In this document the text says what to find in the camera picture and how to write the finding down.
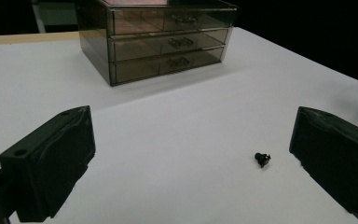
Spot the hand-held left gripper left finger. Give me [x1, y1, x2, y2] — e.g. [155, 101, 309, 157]
[0, 105, 97, 223]

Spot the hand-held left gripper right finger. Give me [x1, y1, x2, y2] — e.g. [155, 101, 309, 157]
[289, 105, 358, 222]

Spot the small black clip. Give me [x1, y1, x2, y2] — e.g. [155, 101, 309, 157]
[255, 152, 272, 169]

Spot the smoky transparent drawer organiser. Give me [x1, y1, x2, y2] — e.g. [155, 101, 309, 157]
[75, 0, 239, 87]

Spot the white table sheet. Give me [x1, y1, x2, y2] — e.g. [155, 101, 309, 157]
[0, 27, 358, 224]

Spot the white-legged desk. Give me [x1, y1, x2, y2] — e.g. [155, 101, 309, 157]
[31, 0, 78, 34]

